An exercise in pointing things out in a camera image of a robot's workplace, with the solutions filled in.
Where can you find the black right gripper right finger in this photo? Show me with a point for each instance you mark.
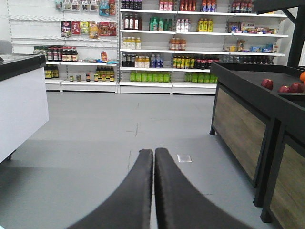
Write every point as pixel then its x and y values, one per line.
pixel 179 205

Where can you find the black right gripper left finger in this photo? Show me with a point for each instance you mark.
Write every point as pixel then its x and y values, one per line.
pixel 129 206

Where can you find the silver floor outlet cover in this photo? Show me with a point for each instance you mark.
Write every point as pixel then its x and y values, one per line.
pixel 184 158

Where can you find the near wooden produce stand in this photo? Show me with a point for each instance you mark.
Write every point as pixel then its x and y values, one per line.
pixel 280 186

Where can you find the wooden produce stand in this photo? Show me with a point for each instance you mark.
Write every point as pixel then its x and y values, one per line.
pixel 280 186
pixel 243 108

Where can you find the far wooden produce stand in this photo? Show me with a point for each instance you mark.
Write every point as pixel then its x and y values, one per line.
pixel 243 108

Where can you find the near white chest freezer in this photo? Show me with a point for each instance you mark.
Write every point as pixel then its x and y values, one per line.
pixel 23 99

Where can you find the white store shelving unit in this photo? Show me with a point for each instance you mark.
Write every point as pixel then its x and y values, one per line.
pixel 140 46

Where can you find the red apple pair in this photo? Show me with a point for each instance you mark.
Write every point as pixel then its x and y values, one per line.
pixel 293 88

